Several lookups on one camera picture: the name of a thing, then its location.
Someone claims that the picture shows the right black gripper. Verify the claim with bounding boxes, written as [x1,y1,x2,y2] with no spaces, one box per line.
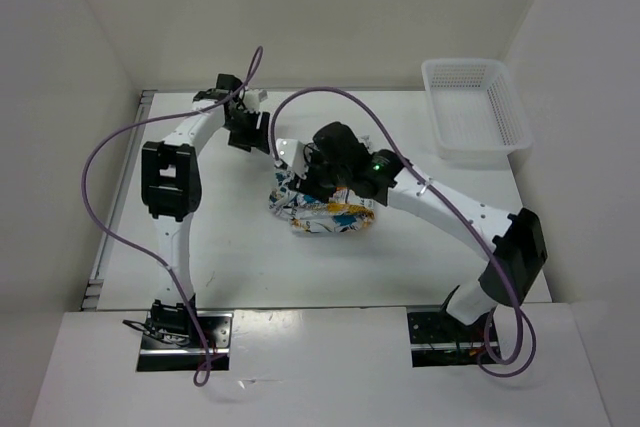
[288,144,349,204]

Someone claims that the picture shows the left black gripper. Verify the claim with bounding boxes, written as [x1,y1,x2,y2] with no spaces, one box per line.
[224,109,271,155]

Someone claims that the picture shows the patterned white teal yellow shorts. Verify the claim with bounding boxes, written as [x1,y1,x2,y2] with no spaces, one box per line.
[268,169,376,234]

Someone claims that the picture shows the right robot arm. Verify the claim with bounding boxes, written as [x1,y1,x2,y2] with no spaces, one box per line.
[293,122,548,340]

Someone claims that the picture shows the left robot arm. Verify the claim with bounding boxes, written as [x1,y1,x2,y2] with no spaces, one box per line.
[141,74,270,347]

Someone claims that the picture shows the white plastic basket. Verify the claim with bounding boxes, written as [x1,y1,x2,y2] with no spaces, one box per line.
[421,58,533,160]

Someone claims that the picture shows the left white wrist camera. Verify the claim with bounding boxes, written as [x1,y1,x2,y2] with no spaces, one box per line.
[242,89,268,113]

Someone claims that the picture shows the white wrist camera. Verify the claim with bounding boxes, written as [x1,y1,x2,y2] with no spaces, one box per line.
[242,89,268,113]
[275,138,308,179]

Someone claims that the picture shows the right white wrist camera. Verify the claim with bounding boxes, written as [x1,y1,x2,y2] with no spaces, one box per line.
[275,138,308,179]

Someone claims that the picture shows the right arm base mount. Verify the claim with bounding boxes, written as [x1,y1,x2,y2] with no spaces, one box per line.
[406,306,488,368]

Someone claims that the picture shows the aluminium table edge rail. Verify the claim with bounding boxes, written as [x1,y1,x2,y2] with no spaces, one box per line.
[80,90,156,312]

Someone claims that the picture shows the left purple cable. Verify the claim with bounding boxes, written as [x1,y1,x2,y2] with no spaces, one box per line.
[81,45,265,387]

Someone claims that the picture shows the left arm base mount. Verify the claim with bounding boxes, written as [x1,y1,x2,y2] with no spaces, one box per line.
[124,311,234,372]

